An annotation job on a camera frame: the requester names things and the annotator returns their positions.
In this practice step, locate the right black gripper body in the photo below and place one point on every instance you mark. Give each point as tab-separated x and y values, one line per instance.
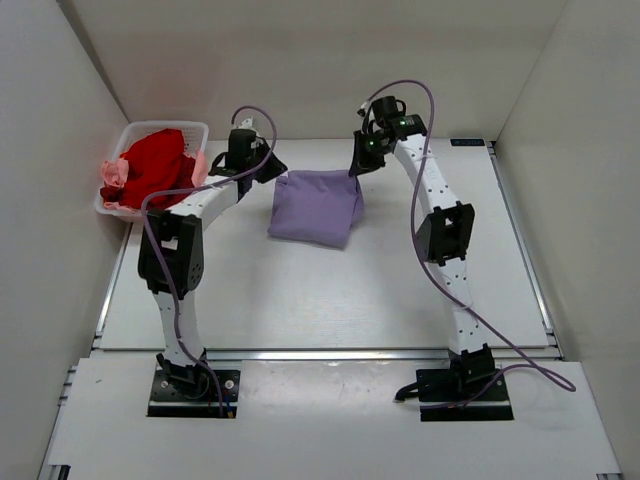
363	158

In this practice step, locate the purple t-shirt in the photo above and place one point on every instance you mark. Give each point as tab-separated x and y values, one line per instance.
318	207

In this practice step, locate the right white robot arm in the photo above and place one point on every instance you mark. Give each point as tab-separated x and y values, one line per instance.
441	239

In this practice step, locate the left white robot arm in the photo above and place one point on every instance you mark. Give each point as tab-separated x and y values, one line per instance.
171	257

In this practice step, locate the white plastic basket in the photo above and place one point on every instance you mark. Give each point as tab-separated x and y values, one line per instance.
195	136

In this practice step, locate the pink t-shirt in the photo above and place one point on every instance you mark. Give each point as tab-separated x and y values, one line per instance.
115	172

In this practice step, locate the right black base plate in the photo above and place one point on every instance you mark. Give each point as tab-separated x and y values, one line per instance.
441	399

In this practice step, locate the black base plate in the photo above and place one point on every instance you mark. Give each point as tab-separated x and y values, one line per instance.
169	399
441	399

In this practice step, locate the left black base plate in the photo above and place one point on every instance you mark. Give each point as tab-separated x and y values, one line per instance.
169	399

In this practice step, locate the aluminium rail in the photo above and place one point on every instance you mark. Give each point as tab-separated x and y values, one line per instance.
551	352

